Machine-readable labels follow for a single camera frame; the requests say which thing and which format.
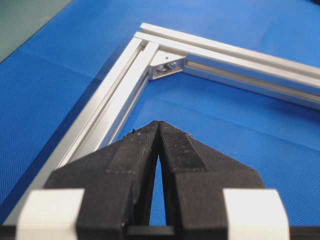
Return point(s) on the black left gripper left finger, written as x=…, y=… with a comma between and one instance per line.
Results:
x=95, y=197

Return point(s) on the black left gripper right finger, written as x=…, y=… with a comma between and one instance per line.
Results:
x=210, y=196

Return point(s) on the green curtain backdrop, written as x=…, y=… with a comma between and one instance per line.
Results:
x=20, y=19

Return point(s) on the aluminium extrusion frame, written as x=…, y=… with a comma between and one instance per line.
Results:
x=102, y=118

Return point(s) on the silver corner bracket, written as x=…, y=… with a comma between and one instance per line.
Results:
x=165, y=63

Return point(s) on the blue mesh mat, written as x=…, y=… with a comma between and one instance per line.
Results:
x=47, y=80

